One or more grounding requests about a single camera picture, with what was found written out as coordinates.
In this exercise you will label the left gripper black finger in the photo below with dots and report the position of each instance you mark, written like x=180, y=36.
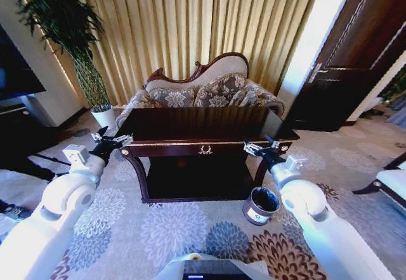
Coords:
x=97, y=137
x=124, y=140

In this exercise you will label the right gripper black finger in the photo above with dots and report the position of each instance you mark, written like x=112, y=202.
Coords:
x=274, y=145
x=251, y=148

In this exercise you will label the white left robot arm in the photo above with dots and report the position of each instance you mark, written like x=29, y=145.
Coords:
x=60, y=197

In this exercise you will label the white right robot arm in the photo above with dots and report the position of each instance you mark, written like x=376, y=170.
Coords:
x=314, y=207

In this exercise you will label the round grey trash bin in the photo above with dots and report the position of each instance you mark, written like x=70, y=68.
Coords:
x=257, y=211

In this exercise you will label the white plant pot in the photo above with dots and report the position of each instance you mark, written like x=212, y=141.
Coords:
x=104, y=117

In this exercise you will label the dark wooden console table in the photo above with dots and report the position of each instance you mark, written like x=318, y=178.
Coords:
x=203, y=124

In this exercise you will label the large floral sofa cushion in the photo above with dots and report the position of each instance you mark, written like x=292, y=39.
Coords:
x=222, y=92

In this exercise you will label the small floral sofa cushion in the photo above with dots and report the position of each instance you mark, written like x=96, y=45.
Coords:
x=172, y=97

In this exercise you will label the dark television cabinet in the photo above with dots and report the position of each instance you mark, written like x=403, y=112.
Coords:
x=22, y=134

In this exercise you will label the floral upholstered wooden sofa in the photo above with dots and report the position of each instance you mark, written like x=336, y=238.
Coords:
x=222, y=70

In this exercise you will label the black flat television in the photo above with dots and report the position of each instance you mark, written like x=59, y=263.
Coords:
x=16, y=70

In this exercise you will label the white cushioned dark-framed chair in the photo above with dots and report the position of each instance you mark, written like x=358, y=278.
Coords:
x=391, y=181

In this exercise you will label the tall green bamboo plant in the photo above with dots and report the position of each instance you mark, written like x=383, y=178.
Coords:
x=60, y=13

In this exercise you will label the beige pleated curtain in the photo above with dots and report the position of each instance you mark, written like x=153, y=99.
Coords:
x=190, y=23

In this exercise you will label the dark brown wooden door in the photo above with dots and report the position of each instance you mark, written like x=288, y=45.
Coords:
x=358, y=38

